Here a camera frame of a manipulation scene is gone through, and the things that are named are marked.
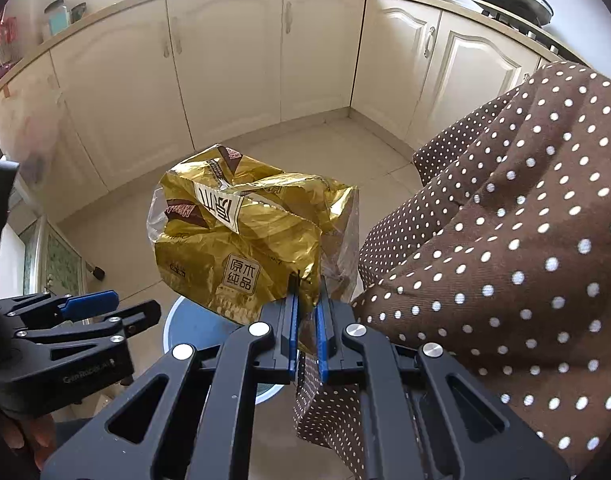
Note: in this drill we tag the gold foil snack bag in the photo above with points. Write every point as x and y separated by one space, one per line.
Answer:
225 240

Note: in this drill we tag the teal box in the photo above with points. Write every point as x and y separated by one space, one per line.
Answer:
59 21

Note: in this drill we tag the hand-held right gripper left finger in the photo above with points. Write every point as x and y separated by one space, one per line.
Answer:
293 350

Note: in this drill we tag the clear plastic jar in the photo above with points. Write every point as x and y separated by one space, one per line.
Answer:
48 12

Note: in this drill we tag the blue plastic bucket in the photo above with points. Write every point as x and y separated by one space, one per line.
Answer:
195 325

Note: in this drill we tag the brown polka dot tablecloth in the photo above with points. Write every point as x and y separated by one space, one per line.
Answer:
510 260

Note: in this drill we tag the small dark jar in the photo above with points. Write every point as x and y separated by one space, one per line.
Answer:
78 12

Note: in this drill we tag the person's left hand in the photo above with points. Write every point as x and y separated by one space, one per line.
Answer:
30 435

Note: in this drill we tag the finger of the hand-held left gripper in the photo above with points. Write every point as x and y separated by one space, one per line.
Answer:
85 332
90 301

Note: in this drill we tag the cream lower kitchen cabinet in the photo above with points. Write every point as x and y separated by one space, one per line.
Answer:
225 60

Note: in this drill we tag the red kitchen tool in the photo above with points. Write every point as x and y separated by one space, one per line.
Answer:
5 40

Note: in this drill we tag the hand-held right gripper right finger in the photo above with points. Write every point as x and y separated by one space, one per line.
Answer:
321 350

